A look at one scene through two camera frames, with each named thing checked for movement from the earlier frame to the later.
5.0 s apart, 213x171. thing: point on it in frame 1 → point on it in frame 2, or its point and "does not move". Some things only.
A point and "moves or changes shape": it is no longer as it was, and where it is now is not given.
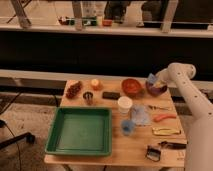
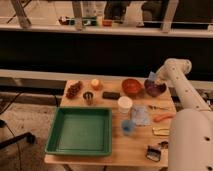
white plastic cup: x=124 y=104 does not move
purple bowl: x=155 y=91 does not move
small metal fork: x=159 y=108 does not move
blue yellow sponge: x=156 y=83 moves or changes shape
